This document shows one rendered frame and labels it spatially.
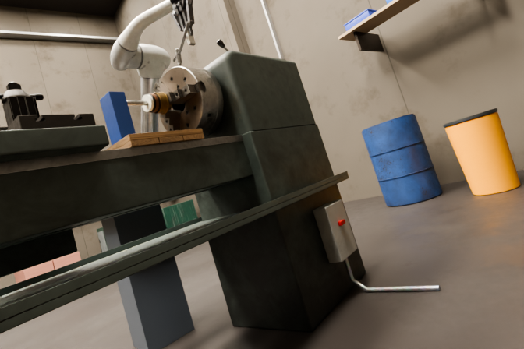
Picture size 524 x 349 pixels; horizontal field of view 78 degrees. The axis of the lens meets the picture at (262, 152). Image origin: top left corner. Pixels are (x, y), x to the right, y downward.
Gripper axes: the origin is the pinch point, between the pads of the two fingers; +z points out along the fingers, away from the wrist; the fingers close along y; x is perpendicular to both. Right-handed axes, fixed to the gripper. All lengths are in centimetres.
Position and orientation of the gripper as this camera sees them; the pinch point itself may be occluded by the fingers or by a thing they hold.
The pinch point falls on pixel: (189, 37)
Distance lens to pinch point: 145.0
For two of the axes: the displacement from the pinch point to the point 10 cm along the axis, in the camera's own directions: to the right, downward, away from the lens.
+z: 2.9, 9.5, -0.7
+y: 7.4, -2.7, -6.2
